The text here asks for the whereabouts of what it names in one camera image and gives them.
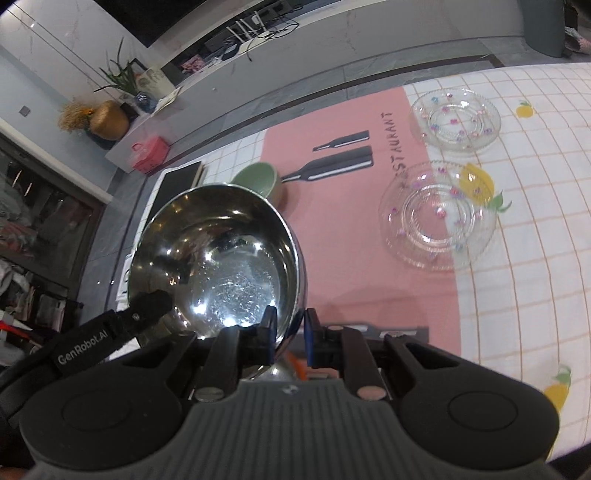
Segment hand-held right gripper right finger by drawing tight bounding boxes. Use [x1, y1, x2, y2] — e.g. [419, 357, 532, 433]
[305, 308, 462, 401]

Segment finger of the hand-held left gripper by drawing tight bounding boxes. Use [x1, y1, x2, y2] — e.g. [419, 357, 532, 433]
[118, 290, 174, 341]

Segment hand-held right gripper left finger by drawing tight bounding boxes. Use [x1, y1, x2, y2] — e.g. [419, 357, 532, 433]
[121, 305, 279, 403]

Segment stainless steel bowl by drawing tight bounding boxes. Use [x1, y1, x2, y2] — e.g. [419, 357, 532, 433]
[127, 184, 308, 372]

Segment clear floral glass plate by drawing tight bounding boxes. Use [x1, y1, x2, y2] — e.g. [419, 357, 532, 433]
[410, 88, 502, 155]
[379, 160, 498, 272]

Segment pink bottle-print placemat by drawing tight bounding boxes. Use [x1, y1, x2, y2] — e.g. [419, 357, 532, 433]
[257, 87, 463, 372]

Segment cluttered glass cabinet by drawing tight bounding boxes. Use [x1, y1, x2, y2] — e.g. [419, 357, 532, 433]
[0, 138, 112, 335]

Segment red storage box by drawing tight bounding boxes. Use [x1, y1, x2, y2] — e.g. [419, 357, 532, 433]
[128, 137, 171, 174]

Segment green ceramic bowl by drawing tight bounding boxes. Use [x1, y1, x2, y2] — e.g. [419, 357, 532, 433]
[231, 162, 284, 205]

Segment golden round vase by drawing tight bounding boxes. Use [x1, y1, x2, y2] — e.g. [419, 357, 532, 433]
[89, 100, 130, 141]

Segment dried flower bunch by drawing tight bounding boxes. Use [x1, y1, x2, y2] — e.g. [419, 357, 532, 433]
[58, 98, 99, 136]

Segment white checked fruit-print tablecloth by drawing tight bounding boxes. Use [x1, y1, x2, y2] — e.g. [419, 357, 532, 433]
[115, 62, 591, 464]

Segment green leafy plant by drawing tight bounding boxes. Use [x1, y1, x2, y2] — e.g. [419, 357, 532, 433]
[94, 39, 145, 100]

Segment black television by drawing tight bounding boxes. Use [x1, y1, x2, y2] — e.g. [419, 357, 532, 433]
[111, 0, 296, 48]

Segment white router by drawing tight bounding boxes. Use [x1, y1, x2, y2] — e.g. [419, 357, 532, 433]
[228, 6, 265, 45]

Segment grey round trash bin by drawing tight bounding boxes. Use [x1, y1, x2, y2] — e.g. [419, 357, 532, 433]
[522, 0, 567, 59]

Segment black cable bundle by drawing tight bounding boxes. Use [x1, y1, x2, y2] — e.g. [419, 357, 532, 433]
[240, 16, 302, 62]

